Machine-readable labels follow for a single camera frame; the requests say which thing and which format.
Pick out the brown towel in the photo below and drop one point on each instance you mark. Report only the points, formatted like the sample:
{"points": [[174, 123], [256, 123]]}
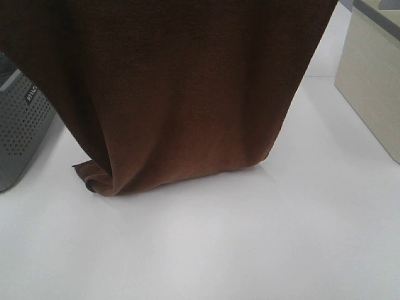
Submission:
{"points": [[162, 91]]}

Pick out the grey perforated plastic basket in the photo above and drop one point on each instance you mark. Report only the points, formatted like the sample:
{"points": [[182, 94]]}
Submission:
{"points": [[26, 115]]}

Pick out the beige storage box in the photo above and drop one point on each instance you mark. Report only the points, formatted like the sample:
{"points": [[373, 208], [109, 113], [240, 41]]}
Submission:
{"points": [[368, 71]]}

